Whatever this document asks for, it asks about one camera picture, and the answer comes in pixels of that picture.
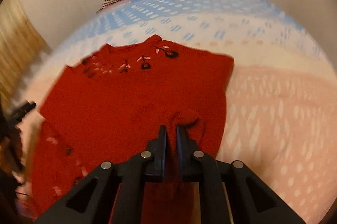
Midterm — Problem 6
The polka dot bed sheet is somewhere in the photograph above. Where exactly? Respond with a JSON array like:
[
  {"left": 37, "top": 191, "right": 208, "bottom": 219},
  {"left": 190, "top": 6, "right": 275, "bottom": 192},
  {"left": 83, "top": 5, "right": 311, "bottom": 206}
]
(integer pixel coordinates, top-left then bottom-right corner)
[{"left": 21, "top": 0, "right": 336, "bottom": 223}]

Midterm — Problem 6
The beige side window curtain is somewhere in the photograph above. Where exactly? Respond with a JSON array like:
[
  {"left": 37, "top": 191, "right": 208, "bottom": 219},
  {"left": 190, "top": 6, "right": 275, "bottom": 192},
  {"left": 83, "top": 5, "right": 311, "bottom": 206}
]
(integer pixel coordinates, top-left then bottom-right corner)
[{"left": 0, "top": 0, "right": 46, "bottom": 110}]

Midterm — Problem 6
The red knitted embroidered sweater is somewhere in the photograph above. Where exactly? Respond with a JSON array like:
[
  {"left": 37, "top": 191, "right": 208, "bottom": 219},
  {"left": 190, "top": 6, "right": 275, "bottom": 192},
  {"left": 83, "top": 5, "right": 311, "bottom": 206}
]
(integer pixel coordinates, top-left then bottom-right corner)
[{"left": 31, "top": 35, "right": 234, "bottom": 223}]

